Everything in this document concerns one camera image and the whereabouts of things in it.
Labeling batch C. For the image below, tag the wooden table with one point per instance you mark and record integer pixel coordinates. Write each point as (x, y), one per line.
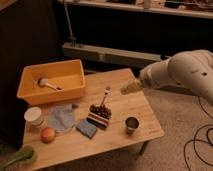
(73, 145)

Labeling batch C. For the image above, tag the grey metal shelf beam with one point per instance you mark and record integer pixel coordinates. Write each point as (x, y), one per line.
(110, 55)

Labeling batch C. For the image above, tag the dark metal cup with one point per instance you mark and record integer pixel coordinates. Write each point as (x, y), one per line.
(132, 124)

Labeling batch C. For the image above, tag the red apple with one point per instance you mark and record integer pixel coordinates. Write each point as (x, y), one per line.
(47, 135)

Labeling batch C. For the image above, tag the bunch of dark grapes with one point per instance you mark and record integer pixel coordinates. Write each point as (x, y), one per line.
(101, 110)

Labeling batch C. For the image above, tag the yellow plastic tray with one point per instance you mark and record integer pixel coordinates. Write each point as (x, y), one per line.
(68, 75)

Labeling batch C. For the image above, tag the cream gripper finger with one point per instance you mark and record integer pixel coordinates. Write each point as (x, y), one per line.
(131, 87)

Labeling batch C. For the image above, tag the green pear toy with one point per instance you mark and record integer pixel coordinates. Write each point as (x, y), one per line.
(25, 155)

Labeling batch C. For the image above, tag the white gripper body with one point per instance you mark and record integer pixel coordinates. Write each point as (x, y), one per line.
(146, 78)

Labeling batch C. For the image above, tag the light blue cloth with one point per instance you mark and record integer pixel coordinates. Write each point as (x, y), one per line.
(61, 118)

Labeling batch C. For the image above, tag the small wooden fork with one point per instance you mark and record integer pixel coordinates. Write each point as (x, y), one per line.
(106, 92)

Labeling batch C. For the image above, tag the blue sponge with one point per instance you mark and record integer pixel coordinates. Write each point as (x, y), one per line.
(86, 128)

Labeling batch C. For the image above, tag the white paper cup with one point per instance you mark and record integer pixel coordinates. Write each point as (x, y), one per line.
(34, 116)

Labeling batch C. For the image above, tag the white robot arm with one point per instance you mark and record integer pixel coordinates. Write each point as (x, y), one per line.
(190, 69)

